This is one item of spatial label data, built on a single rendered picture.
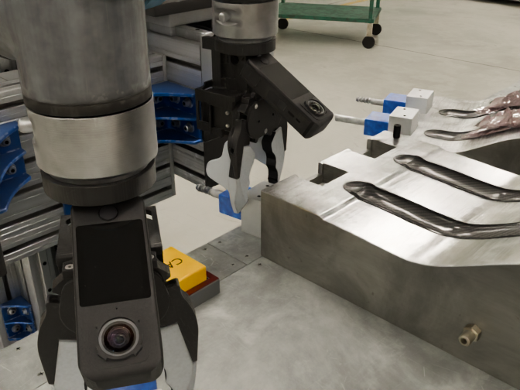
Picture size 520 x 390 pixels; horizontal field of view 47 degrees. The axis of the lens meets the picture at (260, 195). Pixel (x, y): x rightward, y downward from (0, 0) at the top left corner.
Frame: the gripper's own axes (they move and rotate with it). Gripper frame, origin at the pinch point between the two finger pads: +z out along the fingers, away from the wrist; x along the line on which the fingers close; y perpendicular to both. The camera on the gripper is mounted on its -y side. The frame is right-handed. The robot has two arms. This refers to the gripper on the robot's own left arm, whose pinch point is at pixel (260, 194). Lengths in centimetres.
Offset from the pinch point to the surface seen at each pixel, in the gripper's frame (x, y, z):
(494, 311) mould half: 9.9, -32.4, -2.5
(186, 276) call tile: 18.1, -3.4, 0.9
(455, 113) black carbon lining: -43.4, -10.4, -0.5
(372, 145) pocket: -15.5, -8.1, -3.5
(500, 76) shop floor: -375, 61, 85
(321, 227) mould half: 7.2, -13.2, -3.1
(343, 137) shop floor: -212, 96, 85
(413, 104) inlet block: -38.7, -4.6, -2.3
